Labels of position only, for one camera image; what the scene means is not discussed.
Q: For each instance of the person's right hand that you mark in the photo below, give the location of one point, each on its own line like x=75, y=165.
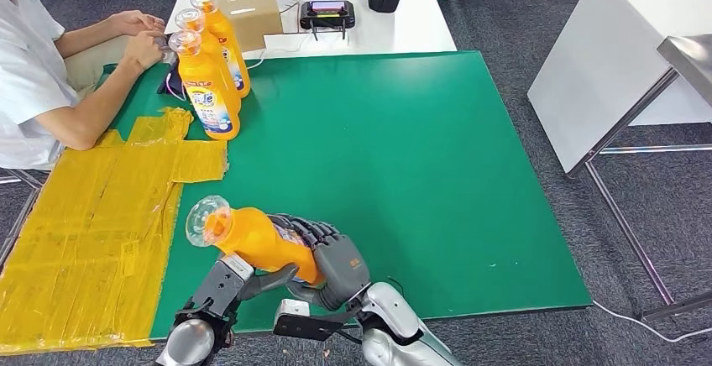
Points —
x=142, y=49

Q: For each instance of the orange detergent bottle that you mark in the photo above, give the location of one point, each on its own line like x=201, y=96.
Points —
x=214, y=52
x=256, y=241
x=231, y=38
x=206, y=96

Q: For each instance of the black handheld controller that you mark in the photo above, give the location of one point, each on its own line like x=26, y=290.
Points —
x=328, y=16

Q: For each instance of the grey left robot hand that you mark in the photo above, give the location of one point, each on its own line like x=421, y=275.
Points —
x=272, y=279

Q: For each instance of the large white table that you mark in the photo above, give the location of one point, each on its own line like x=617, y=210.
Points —
x=601, y=63

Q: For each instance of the green table board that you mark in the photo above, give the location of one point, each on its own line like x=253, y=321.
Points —
x=361, y=119

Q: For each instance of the brown cardboard box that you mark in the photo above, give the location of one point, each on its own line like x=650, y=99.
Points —
x=256, y=13

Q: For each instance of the person's left hand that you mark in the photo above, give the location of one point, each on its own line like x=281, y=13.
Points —
x=136, y=21

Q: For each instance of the yellow taped mat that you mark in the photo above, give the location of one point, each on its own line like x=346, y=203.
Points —
x=83, y=241

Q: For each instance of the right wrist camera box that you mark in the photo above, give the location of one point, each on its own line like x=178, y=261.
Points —
x=306, y=324

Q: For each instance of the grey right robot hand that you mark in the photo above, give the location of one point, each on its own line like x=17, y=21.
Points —
x=342, y=269

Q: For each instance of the tablet in blue case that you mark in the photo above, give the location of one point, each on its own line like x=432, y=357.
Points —
x=173, y=82

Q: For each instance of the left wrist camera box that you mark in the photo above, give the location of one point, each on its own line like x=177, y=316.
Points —
x=222, y=285

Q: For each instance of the person's right forearm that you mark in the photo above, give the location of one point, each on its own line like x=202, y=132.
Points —
x=92, y=107

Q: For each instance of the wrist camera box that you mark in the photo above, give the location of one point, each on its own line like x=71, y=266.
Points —
x=306, y=324
x=222, y=285

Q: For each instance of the person's left forearm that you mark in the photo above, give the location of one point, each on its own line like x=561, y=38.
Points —
x=86, y=38

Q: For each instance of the steel frame table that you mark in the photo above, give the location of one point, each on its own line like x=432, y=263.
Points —
x=690, y=57

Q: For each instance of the metal chair frame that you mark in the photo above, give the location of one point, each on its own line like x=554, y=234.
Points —
x=22, y=173

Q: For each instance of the person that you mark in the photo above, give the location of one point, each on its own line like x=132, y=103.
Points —
x=28, y=74

